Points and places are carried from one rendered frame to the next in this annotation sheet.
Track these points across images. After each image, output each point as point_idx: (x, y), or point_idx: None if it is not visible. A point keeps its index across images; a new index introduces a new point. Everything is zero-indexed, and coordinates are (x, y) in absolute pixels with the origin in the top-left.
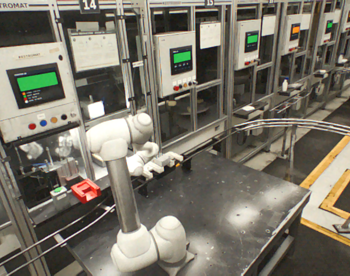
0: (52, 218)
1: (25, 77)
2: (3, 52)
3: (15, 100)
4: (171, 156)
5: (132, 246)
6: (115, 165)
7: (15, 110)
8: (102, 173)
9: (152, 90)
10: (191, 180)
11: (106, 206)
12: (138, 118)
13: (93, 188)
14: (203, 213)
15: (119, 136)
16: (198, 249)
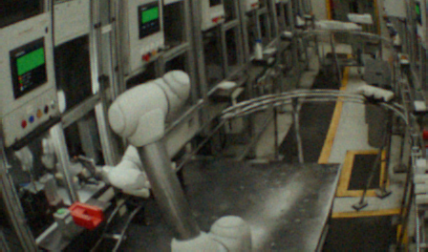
0: (68, 247)
1: (23, 57)
2: (10, 31)
3: (12, 89)
4: None
5: (203, 250)
6: (156, 149)
7: (11, 102)
8: (83, 197)
9: (119, 63)
10: (195, 197)
11: (114, 235)
12: (175, 76)
13: (92, 211)
14: None
15: (157, 104)
16: (257, 250)
